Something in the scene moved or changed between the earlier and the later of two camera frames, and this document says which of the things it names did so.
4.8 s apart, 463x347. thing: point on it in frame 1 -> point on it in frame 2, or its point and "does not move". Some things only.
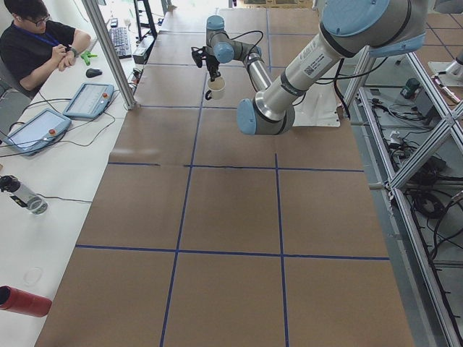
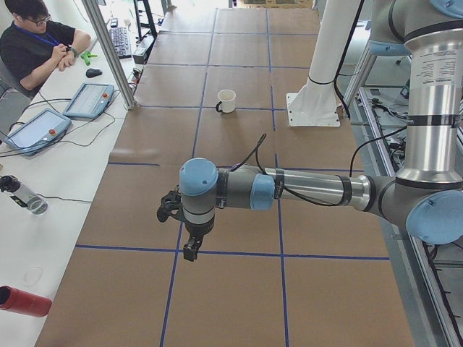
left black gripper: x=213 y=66 -> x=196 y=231
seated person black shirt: x=30 y=45 does not move
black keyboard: x=120 y=38 does not move
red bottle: x=24 y=303 does not move
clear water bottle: x=22 y=196 does not move
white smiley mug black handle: x=216 y=91 -> x=227 y=105
